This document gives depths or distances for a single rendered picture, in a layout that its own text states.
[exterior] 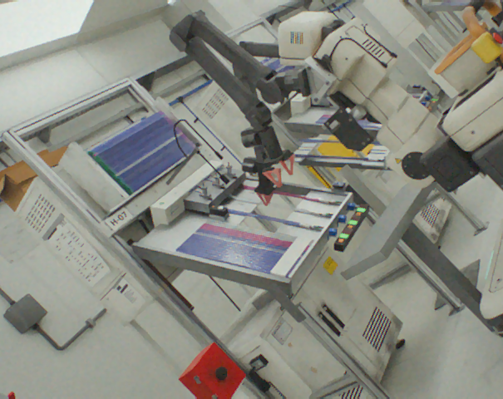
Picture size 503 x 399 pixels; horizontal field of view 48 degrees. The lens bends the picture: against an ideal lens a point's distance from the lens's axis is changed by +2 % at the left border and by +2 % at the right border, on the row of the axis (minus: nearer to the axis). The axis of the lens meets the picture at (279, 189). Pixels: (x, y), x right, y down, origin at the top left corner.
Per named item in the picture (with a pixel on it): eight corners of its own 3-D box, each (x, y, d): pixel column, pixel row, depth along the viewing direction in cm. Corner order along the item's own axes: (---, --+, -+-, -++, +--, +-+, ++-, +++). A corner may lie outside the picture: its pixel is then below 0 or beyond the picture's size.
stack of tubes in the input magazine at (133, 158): (198, 147, 275) (160, 107, 274) (132, 194, 236) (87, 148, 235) (186, 160, 283) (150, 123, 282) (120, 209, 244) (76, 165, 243)
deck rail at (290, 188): (353, 204, 254) (353, 193, 251) (352, 206, 253) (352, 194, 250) (222, 181, 284) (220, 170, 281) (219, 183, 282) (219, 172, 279)
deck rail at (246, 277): (292, 293, 202) (291, 279, 199) (289, 296, 200) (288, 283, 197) (137, 253, 231) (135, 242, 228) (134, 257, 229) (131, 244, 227)
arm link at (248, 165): (263, 150, 234) (273, 148, 241) (239, 147, 239) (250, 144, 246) (261, 178, 237) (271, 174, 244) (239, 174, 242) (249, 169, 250)
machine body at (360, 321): (412, 332, 274) (325, 240, 272) (369, 450, 219) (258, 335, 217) (329, 373, 315) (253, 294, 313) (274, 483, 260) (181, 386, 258)
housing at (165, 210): (227, 186, 281) (224, 161, 274) (170, 236, 243) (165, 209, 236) (214, 184, 284) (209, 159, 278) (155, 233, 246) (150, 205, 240)
